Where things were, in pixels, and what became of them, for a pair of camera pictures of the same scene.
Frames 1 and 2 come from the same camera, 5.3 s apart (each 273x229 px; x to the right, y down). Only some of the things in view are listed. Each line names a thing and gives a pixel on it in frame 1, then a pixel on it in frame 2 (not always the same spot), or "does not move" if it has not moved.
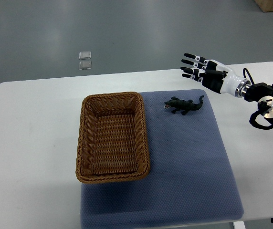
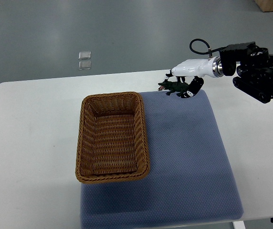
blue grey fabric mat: (190, 178) does not move
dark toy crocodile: (176, 104) to (178, 88)
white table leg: (239, 224) does not move
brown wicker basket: (112, 142) does not move
